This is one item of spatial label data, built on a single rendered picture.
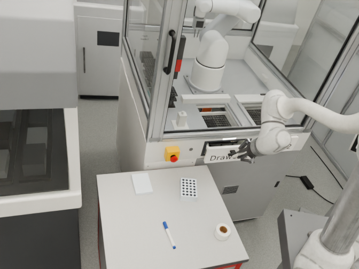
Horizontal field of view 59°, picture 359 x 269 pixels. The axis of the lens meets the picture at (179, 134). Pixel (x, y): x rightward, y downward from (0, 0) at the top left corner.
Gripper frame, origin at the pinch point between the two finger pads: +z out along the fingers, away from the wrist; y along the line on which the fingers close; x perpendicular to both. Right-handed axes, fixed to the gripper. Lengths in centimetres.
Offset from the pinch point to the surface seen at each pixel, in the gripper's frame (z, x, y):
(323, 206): 86, -122, -39
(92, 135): 148, 66, 50
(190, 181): 10.2, 24.4, -10.2
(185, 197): 4.1, 30.7, -18.2
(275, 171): 33, -44, -8
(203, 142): 7.5, 15.1, 9.8
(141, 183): 13, 50, -8
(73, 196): -4, 83, -13
